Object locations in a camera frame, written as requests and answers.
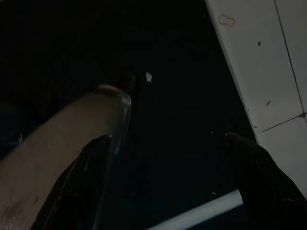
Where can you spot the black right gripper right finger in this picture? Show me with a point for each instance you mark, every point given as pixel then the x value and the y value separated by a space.
pixel 261 182

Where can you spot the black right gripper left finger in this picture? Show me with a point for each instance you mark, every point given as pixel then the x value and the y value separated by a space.
pixel 79 182

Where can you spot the white plastic pipe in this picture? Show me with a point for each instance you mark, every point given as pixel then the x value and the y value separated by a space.
pixel 204 210

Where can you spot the small white paper scrap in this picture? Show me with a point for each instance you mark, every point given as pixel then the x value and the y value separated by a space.
pixel 149 77

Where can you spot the red rubber band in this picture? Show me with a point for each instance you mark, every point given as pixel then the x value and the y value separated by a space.
pixel 226 20

